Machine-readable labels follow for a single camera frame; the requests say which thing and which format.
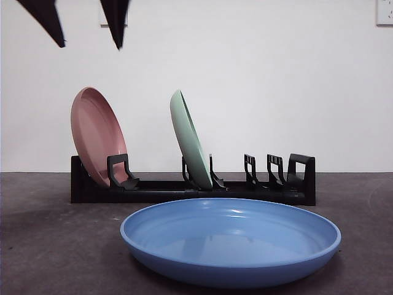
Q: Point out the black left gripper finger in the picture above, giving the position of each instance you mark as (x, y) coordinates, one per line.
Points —
(116, 18)
(46, 15)

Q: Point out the pink round plate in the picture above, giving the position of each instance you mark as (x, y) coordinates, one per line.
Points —
(95, 132)

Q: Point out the pale green round plate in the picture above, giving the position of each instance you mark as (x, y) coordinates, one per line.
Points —
(190, 138)

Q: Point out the blue round plate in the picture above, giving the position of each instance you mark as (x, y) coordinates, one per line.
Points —
(230, 270)

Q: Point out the black plastic plate rack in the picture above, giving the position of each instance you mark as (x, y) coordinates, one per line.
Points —
(153, 195)

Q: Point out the white wall socket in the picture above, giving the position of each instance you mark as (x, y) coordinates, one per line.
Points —
(103, 22)
(385, 12)

